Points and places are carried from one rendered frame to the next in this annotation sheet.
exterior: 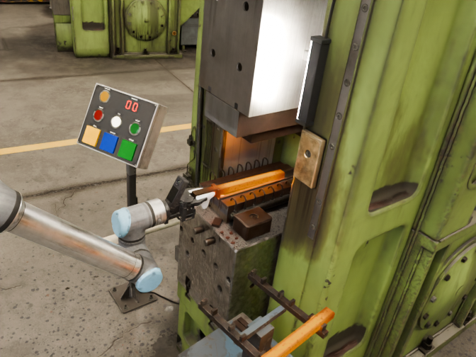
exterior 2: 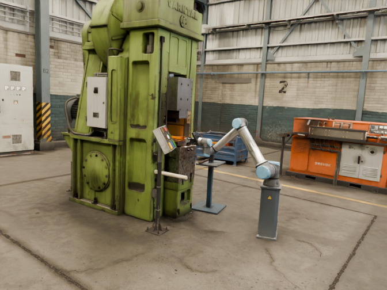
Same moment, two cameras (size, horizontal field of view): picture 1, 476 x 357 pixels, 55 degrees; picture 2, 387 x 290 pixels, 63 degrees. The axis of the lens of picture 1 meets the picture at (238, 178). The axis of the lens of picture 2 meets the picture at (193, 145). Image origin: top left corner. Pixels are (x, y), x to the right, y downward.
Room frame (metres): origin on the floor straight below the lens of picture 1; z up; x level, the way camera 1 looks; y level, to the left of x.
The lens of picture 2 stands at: (2.64, 3.88, 1.49)
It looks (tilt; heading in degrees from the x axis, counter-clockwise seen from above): 8 degrees down; 251
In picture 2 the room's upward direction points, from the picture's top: 3 degrees clockwise
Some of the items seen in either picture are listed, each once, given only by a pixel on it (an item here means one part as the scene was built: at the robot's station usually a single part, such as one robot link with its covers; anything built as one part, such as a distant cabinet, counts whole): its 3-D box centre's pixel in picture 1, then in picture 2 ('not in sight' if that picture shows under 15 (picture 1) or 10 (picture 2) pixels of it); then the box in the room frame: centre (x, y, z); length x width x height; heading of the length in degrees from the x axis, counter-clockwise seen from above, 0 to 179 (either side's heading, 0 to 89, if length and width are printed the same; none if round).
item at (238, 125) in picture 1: (268, 105); (170, 113); (1.60, -0.08, 1.32); 0.42 x 0.20 x 0.10; 129
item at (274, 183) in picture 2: not in sight; (271, 180); (0.65, 0.90, 0.65); 0.19 x 0.19 x 0.10
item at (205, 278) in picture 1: (257, 245); (169, 160); (1.56, -0.12, 0.69); 0.56 x 0.38 x 0.45; 129
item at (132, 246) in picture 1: (132, 248); (207, 151); (1.22, 0.33, 0.89); 0.12 x 0.09 x 0.12; 33
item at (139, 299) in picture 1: (132, 289); (156, 226); (1.84, 0.50, 0.05); 0.22 x 0.22 x 0.09; 39
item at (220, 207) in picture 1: (256, 187); (169, 141); (1.60, -0.08, 0.96); 0.42 x 0.20 x 0.09; 129
